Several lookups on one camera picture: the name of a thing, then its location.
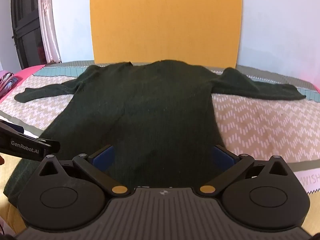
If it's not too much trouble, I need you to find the dark window frame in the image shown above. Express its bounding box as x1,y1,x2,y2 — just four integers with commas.
10,0,47,70

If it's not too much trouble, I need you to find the dark green sweater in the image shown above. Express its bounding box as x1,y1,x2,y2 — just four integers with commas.
4,59,307,203

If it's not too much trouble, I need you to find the orange headboard panel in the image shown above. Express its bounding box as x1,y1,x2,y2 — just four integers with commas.
89,0,244,68

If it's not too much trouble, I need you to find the purple folded cloth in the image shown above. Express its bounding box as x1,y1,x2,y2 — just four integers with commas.
0,70,19,98

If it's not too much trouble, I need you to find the beige zigzag patterned blanket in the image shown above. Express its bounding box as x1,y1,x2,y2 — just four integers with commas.
0,60,320,195

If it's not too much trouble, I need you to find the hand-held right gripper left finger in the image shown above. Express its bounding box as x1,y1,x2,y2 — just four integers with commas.
37,144,134,197

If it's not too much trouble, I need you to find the pink bed sheet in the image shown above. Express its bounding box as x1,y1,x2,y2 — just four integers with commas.
0,64,46,103

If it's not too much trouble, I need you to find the pink floral curtain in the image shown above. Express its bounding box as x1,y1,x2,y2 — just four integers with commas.
37,0,62,64

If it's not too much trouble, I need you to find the yellow bed sheet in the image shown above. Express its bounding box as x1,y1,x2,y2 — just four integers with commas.
0,155,320,236

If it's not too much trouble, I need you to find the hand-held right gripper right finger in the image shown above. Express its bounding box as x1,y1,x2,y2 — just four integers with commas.
194,144,288,197

